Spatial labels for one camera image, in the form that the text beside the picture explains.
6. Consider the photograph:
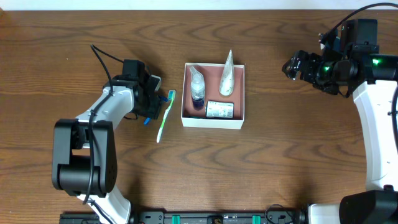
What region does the blue disposable razor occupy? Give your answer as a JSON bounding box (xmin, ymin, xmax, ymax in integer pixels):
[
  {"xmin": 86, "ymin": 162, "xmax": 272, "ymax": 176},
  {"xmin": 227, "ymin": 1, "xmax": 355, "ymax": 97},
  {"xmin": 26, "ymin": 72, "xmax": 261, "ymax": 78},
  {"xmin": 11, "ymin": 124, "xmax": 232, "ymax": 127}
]
[{"xmin": 144, "ymin": 95, "xmax": 169, "ymax": 125}]

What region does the green white toothbrush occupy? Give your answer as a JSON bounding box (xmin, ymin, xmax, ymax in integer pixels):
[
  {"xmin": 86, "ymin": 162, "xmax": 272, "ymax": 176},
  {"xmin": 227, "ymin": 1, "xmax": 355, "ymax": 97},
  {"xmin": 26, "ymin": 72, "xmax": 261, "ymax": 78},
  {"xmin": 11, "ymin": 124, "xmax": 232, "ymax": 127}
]
[{"xmin": 156, "ymin": 90, "xmax": 176, "ymax": 143}]

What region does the clear pump soap bottle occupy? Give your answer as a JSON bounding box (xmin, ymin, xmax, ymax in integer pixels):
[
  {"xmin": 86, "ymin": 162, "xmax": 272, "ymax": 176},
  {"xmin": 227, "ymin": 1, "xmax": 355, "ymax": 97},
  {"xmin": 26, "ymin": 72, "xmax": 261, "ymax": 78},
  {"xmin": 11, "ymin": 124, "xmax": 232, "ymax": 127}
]
[{"xmin": 190, "ymin": 67, "xmax": 205, "ymax": 110}]

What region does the green white soap bar pack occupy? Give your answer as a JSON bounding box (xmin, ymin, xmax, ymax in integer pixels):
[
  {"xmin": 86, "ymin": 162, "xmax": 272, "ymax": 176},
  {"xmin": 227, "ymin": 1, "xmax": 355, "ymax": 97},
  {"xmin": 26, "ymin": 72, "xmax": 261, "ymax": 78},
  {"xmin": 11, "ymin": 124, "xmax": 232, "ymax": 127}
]
[{"xmin": 205, "ymin": 100, "xmax": 234, "ymax": 119}]

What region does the white floral lotion tube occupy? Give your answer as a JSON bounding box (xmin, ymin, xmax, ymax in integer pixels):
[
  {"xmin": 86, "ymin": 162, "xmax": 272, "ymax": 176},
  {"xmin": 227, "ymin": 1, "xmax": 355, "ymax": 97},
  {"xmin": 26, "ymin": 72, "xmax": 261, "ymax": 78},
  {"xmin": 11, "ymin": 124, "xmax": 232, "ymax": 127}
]
[{"xmin": 219, "ymin": 50, "xmax": 234, "ymax": 96}]

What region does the green white toothpaste tube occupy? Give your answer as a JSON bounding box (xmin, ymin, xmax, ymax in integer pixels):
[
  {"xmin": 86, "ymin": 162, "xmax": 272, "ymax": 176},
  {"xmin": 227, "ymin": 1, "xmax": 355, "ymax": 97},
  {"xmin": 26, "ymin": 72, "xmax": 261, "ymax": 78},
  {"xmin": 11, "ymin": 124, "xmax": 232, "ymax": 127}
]
[{"xmin": 187, "ymin": 116, "xmax": 206, "ymax": 119}]

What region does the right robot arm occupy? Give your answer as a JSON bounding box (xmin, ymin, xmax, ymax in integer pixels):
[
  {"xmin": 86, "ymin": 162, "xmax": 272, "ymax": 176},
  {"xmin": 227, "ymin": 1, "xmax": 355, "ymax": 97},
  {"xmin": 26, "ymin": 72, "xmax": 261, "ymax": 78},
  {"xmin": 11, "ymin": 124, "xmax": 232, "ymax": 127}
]
[{"xmin": 282, "ymin": 50, "xmax": 397, "ymax": 223}]

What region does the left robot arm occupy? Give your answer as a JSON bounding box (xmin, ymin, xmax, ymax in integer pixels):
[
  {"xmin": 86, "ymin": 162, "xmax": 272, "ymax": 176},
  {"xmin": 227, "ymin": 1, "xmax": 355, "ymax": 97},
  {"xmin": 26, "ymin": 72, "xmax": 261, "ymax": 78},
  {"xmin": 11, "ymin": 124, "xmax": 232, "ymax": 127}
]
[{"xmin": 52, "ymin": 75, "xmax": 162, "ymax": 223}]

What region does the white cardboard box, pink interior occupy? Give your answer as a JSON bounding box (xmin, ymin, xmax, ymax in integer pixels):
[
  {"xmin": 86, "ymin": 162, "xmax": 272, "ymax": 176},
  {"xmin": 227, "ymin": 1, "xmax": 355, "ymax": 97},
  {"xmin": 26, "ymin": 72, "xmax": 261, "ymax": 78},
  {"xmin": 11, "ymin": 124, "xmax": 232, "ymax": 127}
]
[{"xmin": 181, "ymin": 63, "xmax": 245, "ymax": 129}]

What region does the right black cable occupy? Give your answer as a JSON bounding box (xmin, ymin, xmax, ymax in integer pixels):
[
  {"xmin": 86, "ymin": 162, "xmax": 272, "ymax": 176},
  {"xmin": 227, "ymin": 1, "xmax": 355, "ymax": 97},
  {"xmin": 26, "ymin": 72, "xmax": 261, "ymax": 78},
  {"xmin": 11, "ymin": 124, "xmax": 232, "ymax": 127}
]
[{"xmin": 320, "ymin": 2, "xmax": 398, "ymax": 44}]

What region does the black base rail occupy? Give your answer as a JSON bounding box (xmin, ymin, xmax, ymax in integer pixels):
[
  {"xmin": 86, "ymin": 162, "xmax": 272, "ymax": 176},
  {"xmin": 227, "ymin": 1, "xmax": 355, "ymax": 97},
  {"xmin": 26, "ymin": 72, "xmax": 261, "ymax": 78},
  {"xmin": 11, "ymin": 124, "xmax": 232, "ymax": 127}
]
[{"xmin": 59, "ymin": 210, "xmax": 310, "ymax": 224}]

